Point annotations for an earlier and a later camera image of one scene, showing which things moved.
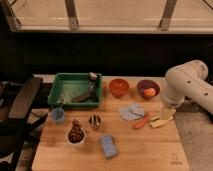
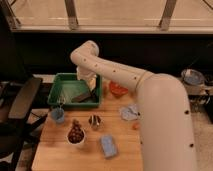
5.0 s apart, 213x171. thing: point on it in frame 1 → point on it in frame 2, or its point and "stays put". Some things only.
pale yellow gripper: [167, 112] → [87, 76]
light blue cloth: [132, 112] stays put
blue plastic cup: [58, 115] stays put
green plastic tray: [69, 85] stays put
